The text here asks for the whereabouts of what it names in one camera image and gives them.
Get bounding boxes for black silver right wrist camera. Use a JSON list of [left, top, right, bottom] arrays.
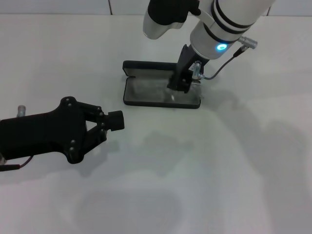
[[142, 0, 202, 40]]

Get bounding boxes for clear white glasses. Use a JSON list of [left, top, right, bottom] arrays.
[[131, 78, 203, 104]]

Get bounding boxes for black glasses case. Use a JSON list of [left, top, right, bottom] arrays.
[[121, 60, 203, 110]]

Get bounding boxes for dark gripper cable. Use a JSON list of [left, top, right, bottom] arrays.
[[0, 155, 34, 173], [203, 47, 245, 81]]

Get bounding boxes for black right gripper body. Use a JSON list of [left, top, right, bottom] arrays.
[[170, 44, 210, 86]]

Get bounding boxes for dark left gripper cable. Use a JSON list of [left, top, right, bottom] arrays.
[[0, 155, 34, 173]]

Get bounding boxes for dark right gripper cable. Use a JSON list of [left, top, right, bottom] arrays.
[[203, 47, 245, 81]]

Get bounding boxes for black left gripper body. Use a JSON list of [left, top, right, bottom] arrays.
[[0, 96, 89, 164]]

